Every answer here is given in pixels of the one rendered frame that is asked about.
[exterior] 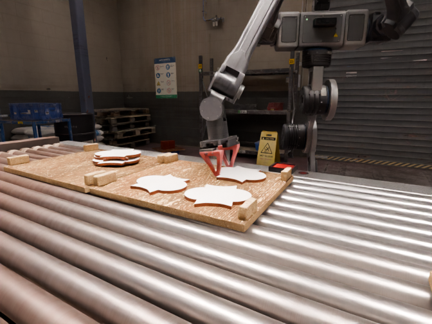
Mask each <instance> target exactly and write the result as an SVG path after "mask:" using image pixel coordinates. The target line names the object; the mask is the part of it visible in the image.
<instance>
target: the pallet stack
mask: <svg viewBox="0 0 432 324"><path fill-rule="evenodd" d="M139 110H143V114H139ZM127 111H128V113H127ZM94 113H97V115H95V116H94V118H95V119H96V121H95V124H99V125H101V126H102V128H100V129H99V130H101V131H103V134H102V135H101V136H103V137H104V139H103V140H101V141H99V142H102V143H105V145H108V146H114V147H125V146H128V149H133V148H136V147H140V146H144V145H148V144H150V140H149V139H150V138H149V134H151V133H155V132H156V128H155V127H149V121H150V114H149V108H113V109H94ZM126 113H127V114H126ZM141 116H144V120H140V119H141ZM139 123H143V126H138V125H139ZM142 129H148V131H142ZM140 135H142V138H139V137H138V136H140ZM140 141H144V142H143V144H142V145H136V146H135V144H138V143H140Z"/></svg>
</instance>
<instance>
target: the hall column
mask: <svg viewBox="0 0 432 324"><path fill-rule="evenodd" d="M69 9H70V16H71V27H72V33H73V44H74V50H75V61H76V72H77V78H78V90H79V96H80V106H81V113H93V119H94V130H95V113H94V107H93V94H92V87H91V76H90V69H89V56H88V49H87V37H86V24H85V18H84V6H83V0H69Z"/></svg>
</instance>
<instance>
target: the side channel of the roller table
mask: <svg viewBox="0 0 432 324"><path fill-rule="evenodd" d="M54 143H60V142H59V137H56V136H48V137H42V138H32V139H22V140H16V141H6V142H0V152H7V151H9V150H20V149H22V148H29V149H30V148H32V147H36V146H39V147H42V146H43V145H52V144H54Z"/></svg>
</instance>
